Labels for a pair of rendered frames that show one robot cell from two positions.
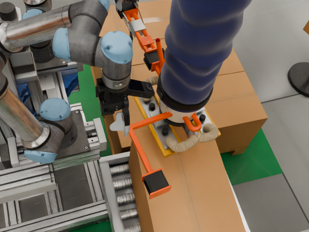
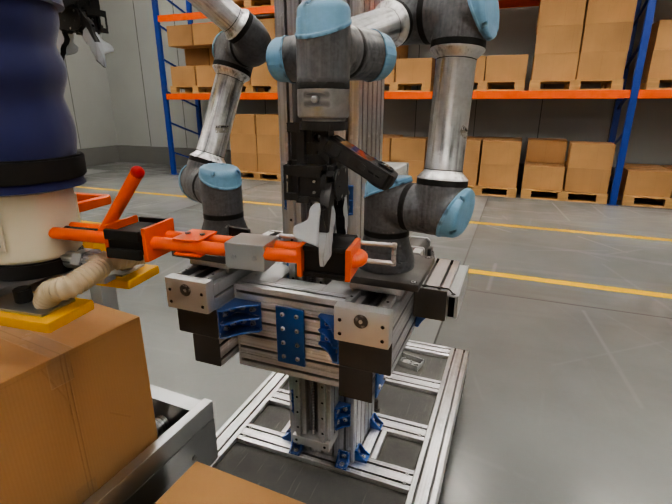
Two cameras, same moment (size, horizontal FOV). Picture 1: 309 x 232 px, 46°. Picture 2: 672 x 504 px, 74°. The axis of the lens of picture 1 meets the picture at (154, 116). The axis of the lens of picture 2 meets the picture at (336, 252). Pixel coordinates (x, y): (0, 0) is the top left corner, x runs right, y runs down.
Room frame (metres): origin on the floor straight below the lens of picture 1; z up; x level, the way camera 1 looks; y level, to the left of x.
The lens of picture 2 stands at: (1.93, -0.17, 1.44)
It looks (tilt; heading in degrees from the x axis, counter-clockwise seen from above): 18 degrees down; 141
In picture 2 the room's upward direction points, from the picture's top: straight up
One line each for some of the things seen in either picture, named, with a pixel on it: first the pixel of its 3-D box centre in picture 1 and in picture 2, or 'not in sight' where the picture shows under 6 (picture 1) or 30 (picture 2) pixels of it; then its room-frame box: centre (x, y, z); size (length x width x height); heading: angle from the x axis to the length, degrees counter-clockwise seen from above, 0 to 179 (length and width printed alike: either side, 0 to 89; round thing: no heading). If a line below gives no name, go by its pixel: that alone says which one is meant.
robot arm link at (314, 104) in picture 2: not in sight; (322, 106); (1.39, 0.25, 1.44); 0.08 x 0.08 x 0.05
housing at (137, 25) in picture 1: (137, 28); (252, 251); (1.29, 0.17, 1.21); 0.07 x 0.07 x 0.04; 36
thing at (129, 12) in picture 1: (128, 8); (329, 256); (1.41, 0.25, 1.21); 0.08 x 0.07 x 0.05; 36
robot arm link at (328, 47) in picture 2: not in sight; (324, 46); (1.39, 0.26, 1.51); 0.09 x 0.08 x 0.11; 104
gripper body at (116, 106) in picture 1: (113, 93); (80, 8); (0.58, 0.13, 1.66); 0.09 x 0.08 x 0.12; 119
